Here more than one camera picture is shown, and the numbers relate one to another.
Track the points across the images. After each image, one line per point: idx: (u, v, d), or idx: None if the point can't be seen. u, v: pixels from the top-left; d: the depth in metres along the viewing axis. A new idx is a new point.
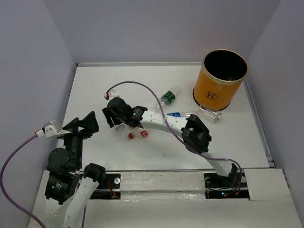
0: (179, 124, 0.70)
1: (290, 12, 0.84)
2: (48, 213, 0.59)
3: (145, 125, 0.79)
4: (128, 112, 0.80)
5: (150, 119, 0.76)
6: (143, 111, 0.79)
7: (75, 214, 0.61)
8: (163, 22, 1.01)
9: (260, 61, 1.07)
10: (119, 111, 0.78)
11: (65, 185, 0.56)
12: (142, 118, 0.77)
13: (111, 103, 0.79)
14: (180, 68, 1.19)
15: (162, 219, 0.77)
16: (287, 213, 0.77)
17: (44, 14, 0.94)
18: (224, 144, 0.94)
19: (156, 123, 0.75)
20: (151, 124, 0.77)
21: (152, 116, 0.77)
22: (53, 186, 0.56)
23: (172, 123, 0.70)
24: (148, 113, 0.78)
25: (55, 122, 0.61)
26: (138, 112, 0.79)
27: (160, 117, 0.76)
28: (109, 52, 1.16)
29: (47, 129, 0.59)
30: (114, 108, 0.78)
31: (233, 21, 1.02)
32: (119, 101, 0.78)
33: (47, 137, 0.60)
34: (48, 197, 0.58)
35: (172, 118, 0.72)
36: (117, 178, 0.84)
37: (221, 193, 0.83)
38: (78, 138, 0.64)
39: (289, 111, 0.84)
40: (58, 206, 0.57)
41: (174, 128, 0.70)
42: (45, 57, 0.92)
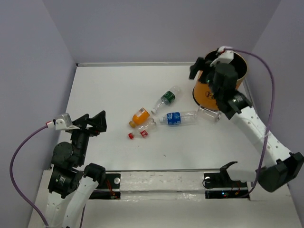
0: (278, 152, 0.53)
1: (290, 12, 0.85)
2: (50, 207, 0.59)
3: (233, 119, 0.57)
4: (231, 95, 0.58)
5: (247, 120, 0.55)
6: (245, 103, 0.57)
7: (73, 213, 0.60)
8: (163, 22, 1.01)
9: (260, 61, 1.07)
10: (222, 83, 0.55)
11: (69, 179, 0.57)
12: (241, 112, 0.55)
13: (227, 71, 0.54)
14: (180, 68, 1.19)
15: (162, 219, 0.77)
16: (287, 213, 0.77)
17: (44, 14, 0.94)
18: (224, 144, 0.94)
19: (253, 130, 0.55)
20: (242, 127, 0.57)
21: (251, 118, 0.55)
22: (57, 180, 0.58)
23: (270, 145, 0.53)
24: (251, 112, 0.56)
25: (67, 117, 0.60)
26: (240, 101, 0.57)
27: (262, 126, 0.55)
28: (109, 52, 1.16)
29: (57, 122, 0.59)
30: (222, 76, 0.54)
31: (232, 21, 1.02)
32: (233, 74, 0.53)
33: (57, 129, 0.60)
34: (51, 191, 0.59)
35: (274, 138, 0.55)
36: (117, 178, 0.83)
37: (221, 193, 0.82)
38: (85, 136, 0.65)
39: (289, 111, 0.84)
40: (60, 200, 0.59)
41: (269, 151, 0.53)
42: (44, 56, 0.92)
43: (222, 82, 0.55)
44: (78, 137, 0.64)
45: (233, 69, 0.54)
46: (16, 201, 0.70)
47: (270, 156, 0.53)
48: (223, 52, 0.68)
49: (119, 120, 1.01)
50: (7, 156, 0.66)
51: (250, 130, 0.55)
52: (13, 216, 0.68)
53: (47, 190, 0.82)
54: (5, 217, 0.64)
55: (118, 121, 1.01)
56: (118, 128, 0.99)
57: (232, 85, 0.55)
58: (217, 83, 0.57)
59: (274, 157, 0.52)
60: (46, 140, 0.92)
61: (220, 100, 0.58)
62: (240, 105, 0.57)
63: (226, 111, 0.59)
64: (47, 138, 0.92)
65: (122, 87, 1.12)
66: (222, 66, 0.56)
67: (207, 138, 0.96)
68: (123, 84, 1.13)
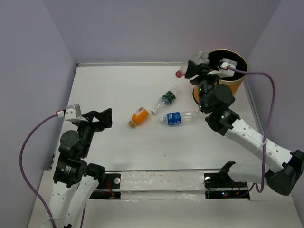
0: (280, 156, 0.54)
1: (290, 12, 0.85)
2: (54, 199, 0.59)
3: (229, 136, 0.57)
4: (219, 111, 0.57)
5: (242, 133, 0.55)
6: (233, 118, 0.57)
7: (75, 211, 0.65)
8: (163, 23, 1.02)
9: (259, 61, 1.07)
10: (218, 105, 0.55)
11: (74, 169, 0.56)
12: (232, 128, 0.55)
13: (225, 95, 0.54)
14: (180, 68, 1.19)
15: (161, 218, 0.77)
16: (288, 213, 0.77)
17: (44, 14, 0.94)
18: (225, 145, 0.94)
19: (250, 142, 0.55)
20: (237, 140, 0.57)
21: (244, 129, 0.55)
22: (62, 169, 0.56)
23: (271, 151, 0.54)
24: (242, 124, 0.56)
25: (77, 108, 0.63)
26: (229, 116, 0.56)
27: (258, 136, 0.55)
28: (109, 52, 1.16)
29: (68, 112, 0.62)
30: (220, 100, 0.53)
31: (232, 22, 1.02)
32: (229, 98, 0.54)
33: (67, 118, 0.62)
34: (56, 181, 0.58)
35: (272, 143, 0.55)
36: (117, 178, 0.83)
37: (221, 193, 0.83)
38: (91, 130, 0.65)
39: (289, 111, 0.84)
40: (65, 189, 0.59)
41: (271, 157, 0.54)
42: (44, 56, 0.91)
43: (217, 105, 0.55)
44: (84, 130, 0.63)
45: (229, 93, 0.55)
46: (16, 200, 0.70)
47: (275, 162, 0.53)
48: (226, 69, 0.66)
49: (119, 120, 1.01)
50: (8, 156, 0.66)
51: (245, 143, 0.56)
52: (13, 216, 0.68)
53: (47, 191, 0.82)
54: (5, 218, 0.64)
55: (118, 122, 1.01)
56: (118, 128, 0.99)
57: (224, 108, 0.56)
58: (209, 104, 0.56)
59: (280, 161, 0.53)
60: (46, 140, 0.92)
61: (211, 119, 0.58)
62: (229, 120, 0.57)
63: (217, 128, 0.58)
64: (47, 138, 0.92)
65: (121, 87, 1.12)
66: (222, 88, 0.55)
67: (208, 138, 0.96)
68: (123, 84, 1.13)
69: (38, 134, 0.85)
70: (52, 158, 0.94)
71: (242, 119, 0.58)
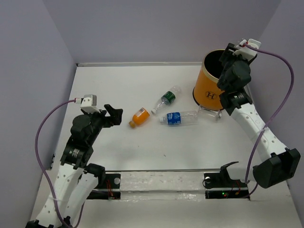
0: (273, 147, 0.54)
1: (290, 12, 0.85)
2: (60, 180, 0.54)
3: (234, 116, 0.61)
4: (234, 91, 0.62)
5: (246, 115, 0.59)
6: (245, 100, 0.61)
7: (75, 203, 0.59)
8: (163, 22, 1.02)
9: (260, 61, 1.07)
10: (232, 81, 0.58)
11: (81, 153, 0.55)
12: (240, 107, 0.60)
13: (243, 72, 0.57)
14: (180, 68, 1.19)
15: (161, 218, 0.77)
16: (288, 213, 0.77)
17: (44, 14, 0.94)
18: (225, 145, 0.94)
19: (251, 125, 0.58)
20: (240, 120, 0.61)
21: (250, 113, 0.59)
22: (71, 150, 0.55)
23: (266, 139, 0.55)
24: (250, 109, 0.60)
25: (95, 99, 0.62)
26: (242, 99, 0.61)
27: (260, 122, 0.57)
28: (109, 52, 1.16)
29: (85, 99, 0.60)
30: (235, 75, 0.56)
31: (232, 21, 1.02)
32: (247, 77, 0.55)
33: (83, 106, 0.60)
34: (62, 163, 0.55)
35: (271, 133, 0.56)
36: (117, 178, 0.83)
37: (221, 193, 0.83)
38: (101, 123, 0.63)
39: (289, 111, 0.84)
40: (72, 170, 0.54)
41: (264, 144, 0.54)
42: (44, 56, 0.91)
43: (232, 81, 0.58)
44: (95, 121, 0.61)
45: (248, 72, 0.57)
46: (16, 200, 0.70)
47: (266, 149, 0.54)
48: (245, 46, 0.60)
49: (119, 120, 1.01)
50: (8, 156, 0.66)
51: (247, 127, 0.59)
52: (13, 216, 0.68)
53: (47, 191, 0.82)
54: (5, 218, 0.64)
55: None
56: (118, 128, 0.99)
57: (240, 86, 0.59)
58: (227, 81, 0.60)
59: (269, 150, 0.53)
60: (46, 140, 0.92)
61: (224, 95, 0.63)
62: (240, 101, 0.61)
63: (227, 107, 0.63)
64: (48, 138, 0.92)
65: (122, 87, 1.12)
66: (242, 67, 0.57)
67: (208, 138, 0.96)
68: (123, 84, 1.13)
69: (38, 134, 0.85)
70: (52, 158, 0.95)
71: (253, 106, 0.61)
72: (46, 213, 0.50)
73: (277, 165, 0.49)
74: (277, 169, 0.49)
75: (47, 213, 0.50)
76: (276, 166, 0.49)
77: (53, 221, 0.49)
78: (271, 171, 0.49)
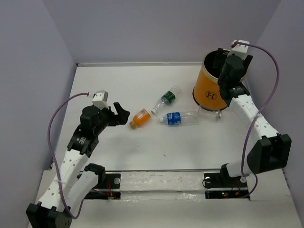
0: (265, 131, 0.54)
1: (290, 12, 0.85)
2: (65, 165, 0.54)
3: (232, 105, 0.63)
4: (234, 84, 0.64)
5: (242, 103, 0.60)
6: (244, 93, 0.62)
7: (75, 195, 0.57)
8: (163, 22, 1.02)
9: (259, 61, 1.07)
10: (228, 72, 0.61)
11: (89, 141, 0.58)
12: (237, 97, 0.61)
13: (237, 62, 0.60)
14: (180, 68, 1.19)
15: (161, 218, 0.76)
16: (287, 213, 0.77)
17: (44, 14, 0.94)
18: (225, 144, 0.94)
19: (247, 112, 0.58)
20: (237, 109, 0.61)
21: (246, 102, 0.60)
22: (78, 138, 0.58)
23: (259, 124, 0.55)
24: (246, 98, 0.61)
25: (107, 95, 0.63)
26: (240, 90, 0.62)
27: (254, 109, 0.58)
28: (109, 52, 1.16)
29: (97, 94, 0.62)
30: (229, 64, 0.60)
31: (232, 21, 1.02)
32: (240, 66, 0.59)
33: (93, 100, 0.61)
34: (70, 149, 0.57)
35: (264, 120, 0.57)
36: (117, 178, 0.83)
37: (221, 193, 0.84)
38: (108, 118, 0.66)
39: (289, 111, 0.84)
40: (79, 156, 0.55)
41: (256, 129, 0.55)
42: (44, 56, 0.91)
43: (228, 71, 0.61)
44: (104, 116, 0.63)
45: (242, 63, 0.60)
46: (15, 200, 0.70)
47: (258, 133, 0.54)
48: (236, 45, 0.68)
49: None
50: (7, 156, 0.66)
51: (243, 115, 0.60)
52: (12, 216, 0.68)
53: None
54: (4, 218, 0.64)
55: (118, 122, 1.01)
56: (118, 128, 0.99)
57: (235, 77, 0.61)
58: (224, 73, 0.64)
59: (261, 134, 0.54)
60: (46, 140, 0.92)
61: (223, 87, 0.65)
62: (239, 93, 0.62)
63: (226, 98, 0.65)
64: (47, 138, 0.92)
65: (122, 87, 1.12)
66: (236, 59, 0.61)
67: (208, 138, 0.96)
68: (123, 84, 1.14)
69: (38, 134, 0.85)
70: (52, 158, 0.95)
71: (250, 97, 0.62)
72: (50, 194, 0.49)
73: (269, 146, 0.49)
74: (268, 150, 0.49)
75: (51, 196, 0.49)
76: (267, 147, 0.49)
77: (56, 202, 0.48)
78: (262, 152, 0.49)
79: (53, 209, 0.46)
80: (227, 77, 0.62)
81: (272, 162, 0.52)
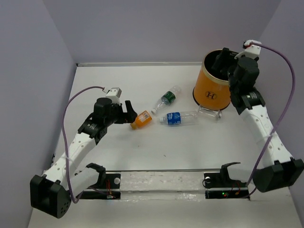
0: (278, 154, 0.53)
1: (290, 12, 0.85)
2: (74, 145, 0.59)
3: (244, 116, 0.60)
4: (246, 91, 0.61)
5: (255, 118, 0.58)
6: (258, 101, 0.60)
7: (79, 179, 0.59)
8: (163, 22, 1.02)
9: (259, 61, 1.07)
10: (241, 77, 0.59)
11: (98, 128, 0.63)
12: (251, 108, 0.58)
13: (251, 65, 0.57)
14: (180, 68, 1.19)
15: (161, 219, 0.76)
16: (287, 213, 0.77)
17: (44, 14, 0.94)
18: (225, 144, 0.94)
19: (260, 128, 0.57)
20: (250, 122, 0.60)
21: (261, 116, 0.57)
22: (89, 125, 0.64)
23: (272, 145, 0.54)
24: (261, 111, 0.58)
25: (120, 92, 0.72)
26: (254, 98, 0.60)
27: (269, 126, 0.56)
28: (109, 52, 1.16)
29: (112, 90, 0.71)
30: (242, 68, 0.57)
31: (232, 21, 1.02)
32: (254, 70, 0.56)
33: (108, 95, 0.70)
34: (80, 132, 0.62)
35: (279, 139, 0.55)
36: (117, 178, 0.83)
37: (221, 193, 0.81)
38: (117, 114, 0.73)
39: (289, 111, 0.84)
40: (88, 138, 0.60)
41: (269, 150, 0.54)
42: (44, 56, 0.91)
43: (241, 77, 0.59)
44: (114, 110, 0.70)
45: (255, 65, 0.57)
46: (15, 200, 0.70)
47: (270, 155, 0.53)
48: (250, 46, 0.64)
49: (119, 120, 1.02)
50: (7, 156, 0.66)
51: (255, 129, 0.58)
52: (12, 216, 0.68)
53: None
54: (4, 218, 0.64)
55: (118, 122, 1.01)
56: (118, 128, 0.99)
57: (249, 82, 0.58)
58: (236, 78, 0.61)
59: (273, 157, 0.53)
60: (46, 140, 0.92)
61: (234, 93, 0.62)
62: (252, 102, 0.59)
63: (238, 106, 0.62)
64: (47, 138, 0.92)
65: (122, 87, 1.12)
66: (249, 61, 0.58)
67: (208, 138, 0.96)
68: (123, 84, 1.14)
69: (38, 133, 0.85)
70: (52, 158, 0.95)
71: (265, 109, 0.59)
72: (56, 169, 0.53)
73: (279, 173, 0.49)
74: (278, 177, 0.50)
75: (57, 170, 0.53)
76: (278, 174, 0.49)
77: (61, 176, 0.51)
78: (272, 179, 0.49)
79: (57, 182, 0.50)
80: (240, 83, 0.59)
81: (280, 184, 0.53)
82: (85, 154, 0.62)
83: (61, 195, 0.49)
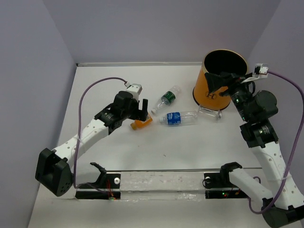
0: (292, 197, 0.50)
1: (291, 12, 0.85)
2: (88, 128, 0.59)
3: (254, 151, 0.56)
4: (259, 124, 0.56)
5: (269, 156, 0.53)
6: (271, 137, 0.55)
7: None
8: (163, 22, 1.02)
9: (260, 61, 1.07)
10: (256, 111, 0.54)
11: (114, 119, 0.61)
12: (264, 146, 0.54)
13: (267, 101, 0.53)
14: (180, 68, 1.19)
15: (161, 218, 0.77)
16: None
17: (44, 14, 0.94)
18: (225, 144, 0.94)
19: (273, 168, 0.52)
20: (261, 160, 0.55)
21: (274, 155, 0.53)
22: (106, 113, 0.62)
23: (287, 188, 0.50)
24: (275, 148, 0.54)
25: (141, 90, 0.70)
26: (267, 133, 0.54)
27: (283, 167, 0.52)
28: (109, 52, 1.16)
29: (133, 86, 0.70)
30: (260, 107, 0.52)
31: (232, 21, 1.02)
32: (271, 108, 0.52)
33: (128, 90, 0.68)
34: (96, 118, 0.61)
35: (292, 182, 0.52)
36: (117, 178, 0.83)
37: (221, 193, 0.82)
38: (136, 109, 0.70)
39: (289, 111, 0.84)
40: (103, 126, 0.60)
41: (283, 193, 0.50)
42: (44, 56, 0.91)
43: (256, 111, 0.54)
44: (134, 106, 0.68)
45: (273, 102, 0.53)
46: (16, 200, 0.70)
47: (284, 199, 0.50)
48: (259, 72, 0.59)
49: None
50: (8, 156, 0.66)
51: (267, 168, 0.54)
52: (13, 216, 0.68)
53: (47, 191, 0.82)
54: (5, 218, 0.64)
55: None
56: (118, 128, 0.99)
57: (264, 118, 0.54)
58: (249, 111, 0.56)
59: (288, 202, 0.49)
60: (46, 140, 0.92)
61: (245, 126, 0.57)
62: (265, 138, 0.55)
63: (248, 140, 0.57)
64: (47, 139, 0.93)
65: (121, 87, 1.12)
66: (266, 97, 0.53)
67: (208, 138, 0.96)
68: (123, 84, 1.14)
69: (38, 134, 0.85)
70: None
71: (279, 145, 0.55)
72: (66, 148, 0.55)
73: (291, 220, 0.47)
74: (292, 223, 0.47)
75: (66, 147, 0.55)
76: (290, 221, 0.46)
77: (69, 156, 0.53)
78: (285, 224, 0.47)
79: (64, 160, 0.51)
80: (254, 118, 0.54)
81: None
82: (96, 139, 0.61)
83: (64, 175, 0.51)
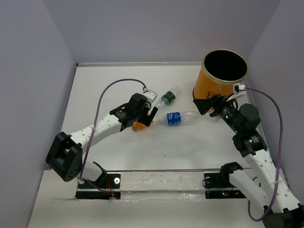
0: (286, 200, 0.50)
1: (290, 12, 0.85)
2: (104, 121, 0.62)
3: (247, 160, 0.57)
4: (248, 134, 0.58)
5: (260, 163, 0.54)
6: (260, 147, 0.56)
7: None
8: (163, 23, 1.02)
9: (259, 61, 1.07)
10: (242, 122, 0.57)
11: (127, 117, 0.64)
12: (254, 154, 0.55)
13: (251, 112, 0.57)
14: (179, 68, 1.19)
15: (161, 218, 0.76)
16: None
17: (44, 14, 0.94)
18: (225, 144, 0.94)
19: (265, 174, 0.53)
20: (254, 167, 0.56)
21: (264, 161, 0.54)
22: (120, 111, 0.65)
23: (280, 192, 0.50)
24: (265, 155, 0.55)
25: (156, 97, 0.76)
26: (256, 142, 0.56)
27: (274, 171, 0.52)
28: (109, 52, 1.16)
29: (149, 92, 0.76)
30: (244, 116, 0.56)
31: (232, 21, 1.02)
32: (255, 117, 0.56)
33: (146, 95, 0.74)
34: (111, 113, 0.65)
35: (284, 185, 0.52)
36: (117, 178, 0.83)
37: (221, 193, 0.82)
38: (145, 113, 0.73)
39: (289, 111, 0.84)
40: (117, 121, 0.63)
41: (277, 197, 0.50)
42: (44, 56, 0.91)
43: (243, 122, 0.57)
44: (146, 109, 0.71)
45: (255, 112, 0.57)
46: (16, 200, 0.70)
47: (279, 203, 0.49)
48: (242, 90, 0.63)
49: None
50: (8, 156, 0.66)
51: (260, 175, 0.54)
52: (13, 216, 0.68)
53: (47, 191, 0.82)
54: (5, 218, 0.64)
55: None
56: None
57: (251, 127, 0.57)
58: (236, 124, 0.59)
59: (282, 205, 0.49)
60: (46, 140, 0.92)
61: (235, 138, 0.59)
62: (254, 147, 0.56)
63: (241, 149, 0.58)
64: (47, 139, 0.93)
65: (121, 87, 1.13)
66: (249, 108, 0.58)
67: (208, 138, 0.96)
68: (123, 84, 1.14)
69: (38, 134, 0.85)
70: None
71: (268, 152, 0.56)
72: (81, 135, 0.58)
73: (288, 223, 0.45)
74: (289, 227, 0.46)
75: (81, 134, 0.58)
76: (286, 224, 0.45)
77: (83, 141, 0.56)
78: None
79: (79, 144, 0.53)
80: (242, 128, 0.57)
81: None
82: (108, 134, 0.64)
83: (75, 161, 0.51)
